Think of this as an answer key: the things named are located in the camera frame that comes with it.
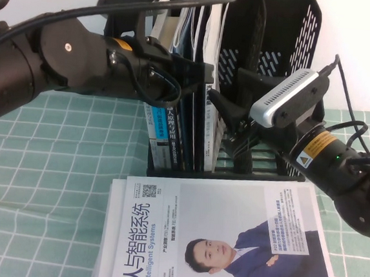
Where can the green checkered tablecloth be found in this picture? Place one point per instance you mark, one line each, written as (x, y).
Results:
(52, 214)

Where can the magazine with suited man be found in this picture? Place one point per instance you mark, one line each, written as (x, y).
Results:
(229, 220)

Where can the black spine robotics book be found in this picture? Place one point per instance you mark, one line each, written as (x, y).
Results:
(174, 131)

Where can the blue thin book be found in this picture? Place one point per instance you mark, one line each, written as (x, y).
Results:
(189, 129)

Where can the white stapled magazine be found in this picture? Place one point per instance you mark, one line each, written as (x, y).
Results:
(185, 22)

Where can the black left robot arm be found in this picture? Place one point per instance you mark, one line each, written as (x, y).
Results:
(49, 62)

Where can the car suspension textbook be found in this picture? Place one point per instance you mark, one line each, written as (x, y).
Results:
(213, 34)

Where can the black plastic book holder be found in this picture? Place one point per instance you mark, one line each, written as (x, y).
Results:
(279, 23)

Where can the white magazine stack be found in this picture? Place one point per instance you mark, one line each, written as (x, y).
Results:
(108, 235)

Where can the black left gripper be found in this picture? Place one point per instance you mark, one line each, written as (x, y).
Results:
(153, 61)

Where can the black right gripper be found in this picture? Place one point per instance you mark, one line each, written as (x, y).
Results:
(269, 139)

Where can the cyan spine book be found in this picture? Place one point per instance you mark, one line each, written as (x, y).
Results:
(158, 123)

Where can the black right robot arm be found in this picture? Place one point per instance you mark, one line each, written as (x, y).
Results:
(346, 178)

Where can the grey spine paperback book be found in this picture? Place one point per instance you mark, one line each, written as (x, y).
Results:
(150, 122)

